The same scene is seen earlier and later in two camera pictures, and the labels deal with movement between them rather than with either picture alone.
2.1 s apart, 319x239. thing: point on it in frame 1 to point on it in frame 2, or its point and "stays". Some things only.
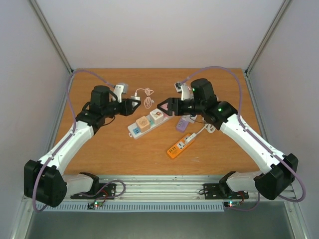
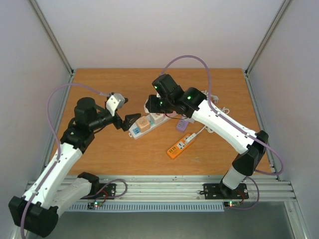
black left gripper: (128, 109) to (127, 123)
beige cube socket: (143, 123) stays
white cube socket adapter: (156, 116) stays
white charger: (190, 137) stays
